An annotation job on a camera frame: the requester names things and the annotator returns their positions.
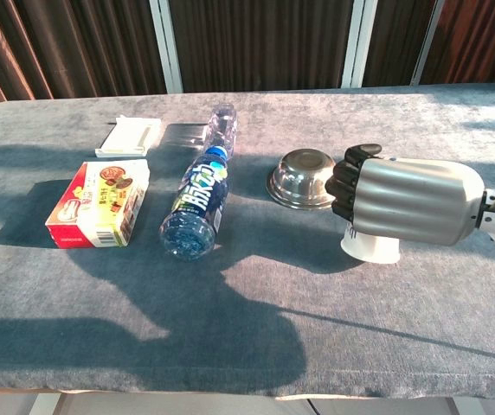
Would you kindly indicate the blue-grey table cloth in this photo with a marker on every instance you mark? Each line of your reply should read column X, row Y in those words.
column 273, row 311

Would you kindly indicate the red snack carton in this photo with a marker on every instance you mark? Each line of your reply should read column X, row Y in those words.
column 96, row 203

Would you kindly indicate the stainless steel bowl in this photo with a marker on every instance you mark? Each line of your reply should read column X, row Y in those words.
column 301, row 177

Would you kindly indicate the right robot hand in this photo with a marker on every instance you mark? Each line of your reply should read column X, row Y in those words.
column 416, row 199

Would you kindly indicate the reddish brown curtain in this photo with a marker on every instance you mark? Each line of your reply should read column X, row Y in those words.
column 481, row 39

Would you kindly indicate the white plastic box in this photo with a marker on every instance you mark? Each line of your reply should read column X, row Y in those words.
column 128, row 136

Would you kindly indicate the blue labelled drink bottle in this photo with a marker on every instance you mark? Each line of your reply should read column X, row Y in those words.
column 200, row 199

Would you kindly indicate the clear empty plastic bottle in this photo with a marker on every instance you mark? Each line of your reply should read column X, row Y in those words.
column 222, row 125

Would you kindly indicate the dark brown curtain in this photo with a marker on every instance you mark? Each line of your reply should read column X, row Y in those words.
column 392, row 39
column 79, row 47
column 260, row 43

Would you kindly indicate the white window post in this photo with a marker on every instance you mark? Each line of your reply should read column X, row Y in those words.
column 358, row 43
column 427, row 43
column 167, row 47

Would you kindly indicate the white round container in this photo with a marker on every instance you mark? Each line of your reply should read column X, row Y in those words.
column 373, row 250

